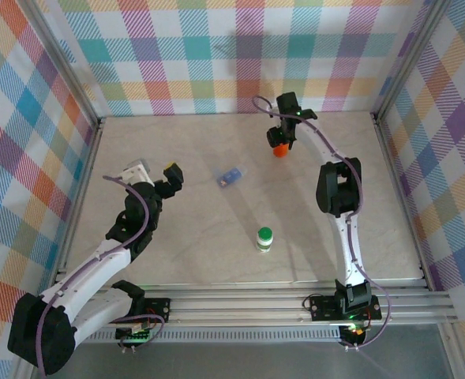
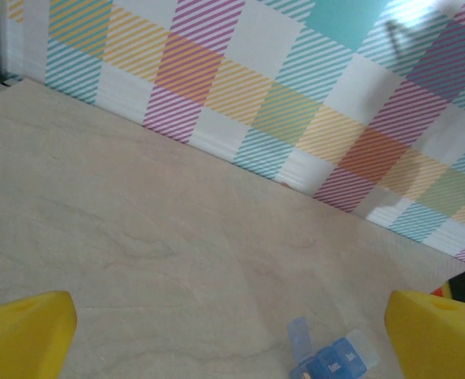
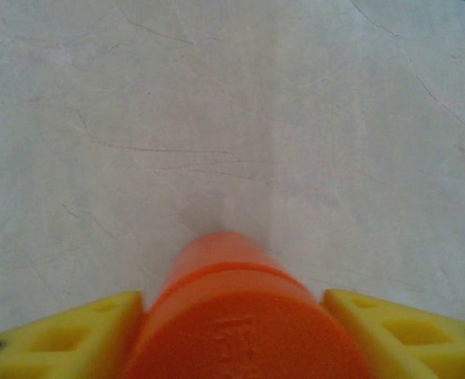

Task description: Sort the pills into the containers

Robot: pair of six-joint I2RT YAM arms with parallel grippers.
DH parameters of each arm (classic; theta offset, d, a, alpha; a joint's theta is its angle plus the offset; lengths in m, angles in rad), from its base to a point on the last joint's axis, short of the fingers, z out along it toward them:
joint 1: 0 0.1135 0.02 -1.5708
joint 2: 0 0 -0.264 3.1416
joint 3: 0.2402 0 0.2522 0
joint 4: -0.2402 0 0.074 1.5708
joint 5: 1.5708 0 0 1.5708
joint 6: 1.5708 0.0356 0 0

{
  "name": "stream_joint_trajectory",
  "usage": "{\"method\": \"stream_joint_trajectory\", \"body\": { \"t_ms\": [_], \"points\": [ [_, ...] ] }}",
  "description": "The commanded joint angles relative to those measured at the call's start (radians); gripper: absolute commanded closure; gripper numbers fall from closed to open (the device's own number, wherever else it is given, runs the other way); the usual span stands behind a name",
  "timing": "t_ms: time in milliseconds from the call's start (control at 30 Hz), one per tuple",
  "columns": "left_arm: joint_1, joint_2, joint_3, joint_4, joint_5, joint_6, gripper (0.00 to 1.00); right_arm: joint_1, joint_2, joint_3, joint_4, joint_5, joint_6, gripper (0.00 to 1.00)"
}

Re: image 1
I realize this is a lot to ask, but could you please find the white pill bottle green cap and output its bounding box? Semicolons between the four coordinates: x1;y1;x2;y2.
255;226;275;254

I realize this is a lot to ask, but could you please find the left controller board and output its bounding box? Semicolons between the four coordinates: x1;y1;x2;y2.
115;321;154;343

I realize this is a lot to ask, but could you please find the controller board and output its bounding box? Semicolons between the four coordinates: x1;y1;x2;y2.
115;321;154;343
340;322;369;345

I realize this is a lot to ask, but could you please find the right controller board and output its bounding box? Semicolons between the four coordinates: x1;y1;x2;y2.
340;322;369;345

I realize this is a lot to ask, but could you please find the aluminium left side rail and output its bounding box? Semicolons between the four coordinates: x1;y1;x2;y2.
49;118;107;295

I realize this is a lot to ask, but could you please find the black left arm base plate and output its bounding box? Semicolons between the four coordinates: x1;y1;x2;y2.
141;298;173;325

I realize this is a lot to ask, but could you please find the aluminium right side rail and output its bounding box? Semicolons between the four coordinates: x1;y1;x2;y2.
372;112;433;291

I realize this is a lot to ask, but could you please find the aluminium right frame post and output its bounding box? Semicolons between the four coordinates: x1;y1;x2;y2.
369;0;456;126

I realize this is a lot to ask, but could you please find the aluminium frame post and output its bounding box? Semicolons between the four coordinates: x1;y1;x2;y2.
17;0;103;131
369;0;456;126

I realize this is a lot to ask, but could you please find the aluminium front frame rail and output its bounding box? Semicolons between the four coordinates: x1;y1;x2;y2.
21;280;460;328

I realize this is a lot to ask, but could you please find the aluminium left frame post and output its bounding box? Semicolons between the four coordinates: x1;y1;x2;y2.
17;0;103;131

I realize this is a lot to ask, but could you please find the slotted grey cable duct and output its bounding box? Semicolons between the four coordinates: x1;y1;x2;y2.
84;330;343;343

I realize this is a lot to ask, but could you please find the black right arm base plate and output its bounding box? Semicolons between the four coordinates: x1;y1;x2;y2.
308;295;383;321

